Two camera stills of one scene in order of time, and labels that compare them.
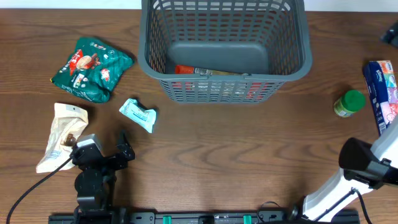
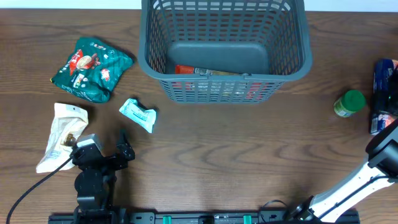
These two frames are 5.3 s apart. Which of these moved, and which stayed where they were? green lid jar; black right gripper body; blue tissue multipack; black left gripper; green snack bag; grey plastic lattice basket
Moved: black right gripper body; blue tissue multipack
Stayed: grey plastic lattice basket; black left gripper; green lid jar; green snack bag
